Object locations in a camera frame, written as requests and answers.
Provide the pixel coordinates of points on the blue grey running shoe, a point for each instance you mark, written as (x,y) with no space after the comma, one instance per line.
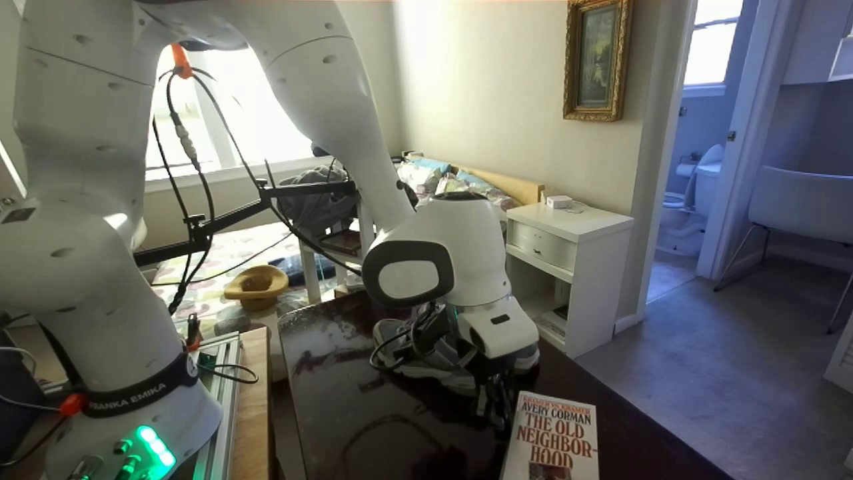
(401,343)

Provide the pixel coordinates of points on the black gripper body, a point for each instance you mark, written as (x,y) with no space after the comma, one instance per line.
(494,381)

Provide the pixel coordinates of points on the gold framed painting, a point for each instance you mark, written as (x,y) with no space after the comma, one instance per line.
(599,56)

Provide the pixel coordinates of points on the yellow bowl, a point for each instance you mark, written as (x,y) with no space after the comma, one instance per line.
(257,285)

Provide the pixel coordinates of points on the white toilet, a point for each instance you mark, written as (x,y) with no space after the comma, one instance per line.
(702,189)

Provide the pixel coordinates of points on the small tan block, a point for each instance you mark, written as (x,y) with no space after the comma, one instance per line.
(550,435)

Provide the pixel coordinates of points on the teal patterned bedding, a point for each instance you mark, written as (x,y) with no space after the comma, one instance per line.
(441,173)

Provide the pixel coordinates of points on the white bathtub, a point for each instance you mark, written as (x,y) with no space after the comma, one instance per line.
(802,203)

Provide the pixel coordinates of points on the aluminium frame rail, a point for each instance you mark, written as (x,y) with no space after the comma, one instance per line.
(217,409)

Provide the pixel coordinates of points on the large bright window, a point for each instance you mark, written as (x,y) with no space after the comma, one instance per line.
(250,123)

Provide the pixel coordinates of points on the small bright window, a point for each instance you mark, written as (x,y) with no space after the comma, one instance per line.
(710,44)

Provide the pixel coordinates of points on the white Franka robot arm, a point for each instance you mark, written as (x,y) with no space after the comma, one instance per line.
(81,177)

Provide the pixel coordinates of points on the black camera mounting rod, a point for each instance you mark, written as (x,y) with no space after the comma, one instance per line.
(231,219)

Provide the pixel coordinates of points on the small white box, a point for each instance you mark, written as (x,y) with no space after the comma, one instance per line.
(561,201)

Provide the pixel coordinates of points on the wooden base board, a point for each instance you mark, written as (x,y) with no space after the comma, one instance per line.
(254,409)

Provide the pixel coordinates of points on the white nightstand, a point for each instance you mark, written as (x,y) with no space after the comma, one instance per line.
(603,276)

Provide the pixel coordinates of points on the wooden bed headboard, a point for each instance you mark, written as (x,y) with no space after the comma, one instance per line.
(517,184)

